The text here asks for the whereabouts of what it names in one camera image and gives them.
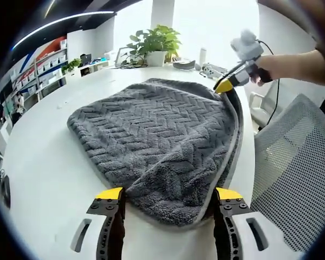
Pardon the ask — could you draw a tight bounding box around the white plant pot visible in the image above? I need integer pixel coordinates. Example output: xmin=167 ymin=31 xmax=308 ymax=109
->
xmin=146 ymin=50 xmax=168 ymax=67

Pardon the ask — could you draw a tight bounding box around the large green potted plant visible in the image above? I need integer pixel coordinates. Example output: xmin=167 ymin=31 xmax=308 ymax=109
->
xmin=121 ymin=24 xmax=183 ymax=67

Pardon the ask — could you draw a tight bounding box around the person's right hand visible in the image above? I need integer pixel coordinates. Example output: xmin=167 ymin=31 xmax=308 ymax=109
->
xmin=249 ymin=63 xmax=274 ymax=88

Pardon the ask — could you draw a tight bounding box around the grey mesh office chair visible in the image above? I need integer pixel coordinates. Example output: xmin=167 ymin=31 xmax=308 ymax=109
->
xmin=249 ymin=93 xmax=325 ymax=253

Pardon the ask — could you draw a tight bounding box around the white office chair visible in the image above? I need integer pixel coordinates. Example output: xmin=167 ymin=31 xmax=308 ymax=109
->
xmin=248 ymin=80 xmax=279 ymax=128

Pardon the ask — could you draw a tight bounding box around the shelf with white boxes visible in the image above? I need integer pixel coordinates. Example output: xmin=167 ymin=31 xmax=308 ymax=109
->
xmin=8 ymin=38 xmax=69 ymax=96

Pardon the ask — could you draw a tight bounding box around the small green potted plant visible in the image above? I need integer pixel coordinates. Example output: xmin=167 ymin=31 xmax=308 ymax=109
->
xmin=60 ymin=57 xmax=82 ymax=76

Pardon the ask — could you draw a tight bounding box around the grey towel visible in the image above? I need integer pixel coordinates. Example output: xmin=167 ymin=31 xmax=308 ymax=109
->
xmin=67 ymin=77 xmax=245 ymax=232

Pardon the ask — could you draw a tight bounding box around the white game controller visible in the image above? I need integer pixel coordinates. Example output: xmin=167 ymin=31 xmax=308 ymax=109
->
xmin=201 ymin=62 xmax=229 ymax=80

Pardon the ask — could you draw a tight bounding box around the ceiling light strip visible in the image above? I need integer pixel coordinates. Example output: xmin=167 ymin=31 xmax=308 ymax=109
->
xmin=11 ymin=10 xmax=115 ymax=51

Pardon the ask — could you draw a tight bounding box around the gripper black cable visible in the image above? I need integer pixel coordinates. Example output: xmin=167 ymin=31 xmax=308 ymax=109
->
xmin=255 ymin=40 xmax=282 ymax=127

